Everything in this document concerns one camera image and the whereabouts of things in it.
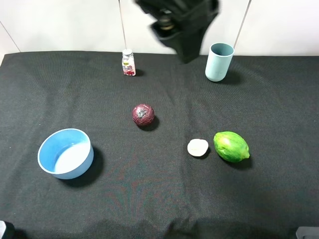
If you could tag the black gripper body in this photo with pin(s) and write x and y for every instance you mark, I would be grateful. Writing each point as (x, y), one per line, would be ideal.
(181, 24)

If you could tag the small white round object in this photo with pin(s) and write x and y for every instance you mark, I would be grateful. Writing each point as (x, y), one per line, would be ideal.
(197, 147)

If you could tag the pale blue tall cup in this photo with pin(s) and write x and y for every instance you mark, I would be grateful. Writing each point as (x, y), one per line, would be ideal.
(218, 61)

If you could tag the small candy bottle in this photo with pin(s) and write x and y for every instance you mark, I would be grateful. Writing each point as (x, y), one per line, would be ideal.
(128, 63)

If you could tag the dark red ball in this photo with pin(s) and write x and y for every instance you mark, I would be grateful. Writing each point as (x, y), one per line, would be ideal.
(143, 115)

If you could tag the green papaya fruit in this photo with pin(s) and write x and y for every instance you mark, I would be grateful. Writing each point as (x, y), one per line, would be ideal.
(231, 147)

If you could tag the black table cloth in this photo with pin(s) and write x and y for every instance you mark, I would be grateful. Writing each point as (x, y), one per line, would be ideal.
(143, 183)

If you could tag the blue bowl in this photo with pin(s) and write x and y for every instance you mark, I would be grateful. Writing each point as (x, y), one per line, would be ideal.
(66, 154)

